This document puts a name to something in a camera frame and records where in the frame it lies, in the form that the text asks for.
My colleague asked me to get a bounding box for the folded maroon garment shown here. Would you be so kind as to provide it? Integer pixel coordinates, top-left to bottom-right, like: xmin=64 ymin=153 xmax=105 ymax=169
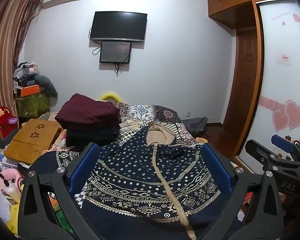
xmin=55 ymin=93 xmax=122 ymax=128

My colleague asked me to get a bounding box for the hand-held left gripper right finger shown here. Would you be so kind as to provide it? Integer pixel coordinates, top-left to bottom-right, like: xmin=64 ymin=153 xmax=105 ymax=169
xmin=202 ymin=142 xmax=286 ymax=240

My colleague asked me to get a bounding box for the stack of papers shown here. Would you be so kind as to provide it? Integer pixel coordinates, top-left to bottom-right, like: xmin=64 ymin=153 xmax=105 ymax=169
xmin=0 ymin=152 xmax=18 ymax=177

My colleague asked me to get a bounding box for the red plush toy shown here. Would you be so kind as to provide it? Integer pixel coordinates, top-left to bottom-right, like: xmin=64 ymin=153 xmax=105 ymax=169
xmin=0 ymin=106 xmax=17 ymax=131

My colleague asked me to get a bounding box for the navy patterned hooded jacket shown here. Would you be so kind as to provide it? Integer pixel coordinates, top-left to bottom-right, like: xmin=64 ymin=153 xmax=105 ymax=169
xmin=31 ymin=123 xmax=243 ymax=240

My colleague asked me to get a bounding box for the white heart-print sliding door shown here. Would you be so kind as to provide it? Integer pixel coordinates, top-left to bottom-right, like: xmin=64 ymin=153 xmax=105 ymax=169
xmin=235 ymin=0 xmax=300 ymax=173

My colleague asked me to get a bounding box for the black wall television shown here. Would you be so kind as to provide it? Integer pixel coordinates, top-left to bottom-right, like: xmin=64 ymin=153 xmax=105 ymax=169
xmin=89 ymin=11 xmax=148 ymax=42

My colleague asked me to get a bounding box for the orange box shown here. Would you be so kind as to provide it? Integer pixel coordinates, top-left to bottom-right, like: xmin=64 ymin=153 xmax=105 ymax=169
xmin=16 ymin=85 xmax=40 ymax=97

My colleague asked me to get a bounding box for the pile of mixed clothes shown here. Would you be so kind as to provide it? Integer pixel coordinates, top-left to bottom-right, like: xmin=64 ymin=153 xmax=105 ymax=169
xmin=13 ymin=61 xmax=41 ymax=91

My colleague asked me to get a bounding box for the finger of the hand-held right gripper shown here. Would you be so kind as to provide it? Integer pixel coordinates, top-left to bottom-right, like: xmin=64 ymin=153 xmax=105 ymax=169
xmin=245 ymin=139 xmax=300 ymax=175
xmin=271 ymin=134 xmax=300 ymax=161

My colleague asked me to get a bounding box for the white pump bottle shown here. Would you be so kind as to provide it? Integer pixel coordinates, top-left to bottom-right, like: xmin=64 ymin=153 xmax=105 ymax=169
xmin=0 ymin=174 xmax=22 ymax=203

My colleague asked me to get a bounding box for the brown striped curtain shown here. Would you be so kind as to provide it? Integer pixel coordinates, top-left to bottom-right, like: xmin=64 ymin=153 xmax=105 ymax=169
xmin=0 ymin=0 xmax=44 ymax=122

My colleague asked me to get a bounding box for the patterned patchwork bed sheet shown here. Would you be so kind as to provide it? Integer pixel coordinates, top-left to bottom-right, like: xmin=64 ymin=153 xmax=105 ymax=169
xmin=41 ymin=100 xmax=245 ymax=205

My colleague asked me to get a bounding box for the dark bag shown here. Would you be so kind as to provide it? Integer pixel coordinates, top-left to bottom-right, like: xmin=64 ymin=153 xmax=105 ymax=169
xmin=182 ymin=117 xmax=208 ymax=137

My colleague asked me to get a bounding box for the wooden wardrobe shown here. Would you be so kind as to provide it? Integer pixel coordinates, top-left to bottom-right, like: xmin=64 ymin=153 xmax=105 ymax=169
xmin=207 ymin=0 xmax=300 ymax=160

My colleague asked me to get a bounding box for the wooden lap desk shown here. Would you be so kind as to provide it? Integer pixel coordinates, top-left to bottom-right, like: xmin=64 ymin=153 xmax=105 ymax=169
xmin=4 ymin=118 xmax=61 ymax=166

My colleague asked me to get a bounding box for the wooden room door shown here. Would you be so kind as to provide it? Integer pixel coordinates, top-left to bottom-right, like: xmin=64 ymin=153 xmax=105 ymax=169
xmin=222 ymin=27 xmax=259 ymax=132

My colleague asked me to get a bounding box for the folded dark clothes stack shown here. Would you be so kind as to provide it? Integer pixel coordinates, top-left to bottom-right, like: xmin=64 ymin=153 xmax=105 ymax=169
xmin=65 ymin=123 xmax=121 ymax=147

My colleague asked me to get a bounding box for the yellow chair back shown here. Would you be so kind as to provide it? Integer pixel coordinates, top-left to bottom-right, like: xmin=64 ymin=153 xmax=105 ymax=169
xmin=99 ymin=92 xmax=127 ymax=103

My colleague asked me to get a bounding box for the small black wall monitor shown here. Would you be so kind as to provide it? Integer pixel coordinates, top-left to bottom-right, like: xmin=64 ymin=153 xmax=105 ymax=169
xmin=99 ymin=41 xmax=132 ymax=64

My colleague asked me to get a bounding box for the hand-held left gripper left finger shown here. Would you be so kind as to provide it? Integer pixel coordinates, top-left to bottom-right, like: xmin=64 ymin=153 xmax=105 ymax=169
xmin=17 ymin=142 xmax=100 ymax=240

